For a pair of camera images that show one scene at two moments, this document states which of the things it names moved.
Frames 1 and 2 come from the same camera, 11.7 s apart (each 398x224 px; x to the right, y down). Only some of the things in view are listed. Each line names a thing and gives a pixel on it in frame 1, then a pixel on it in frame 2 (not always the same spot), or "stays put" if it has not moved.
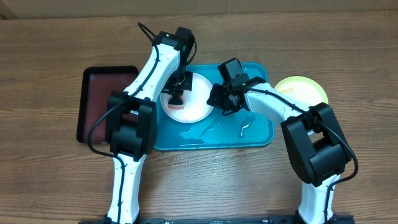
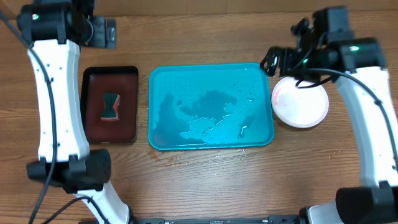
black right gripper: [216, 97] to [286, 62]
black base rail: [227, 220] stays put
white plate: [196, 107] to [300, 107]
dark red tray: [97, 83] stays put
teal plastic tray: [242, 129] stays put
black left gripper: [187, 87] to [101, 27]
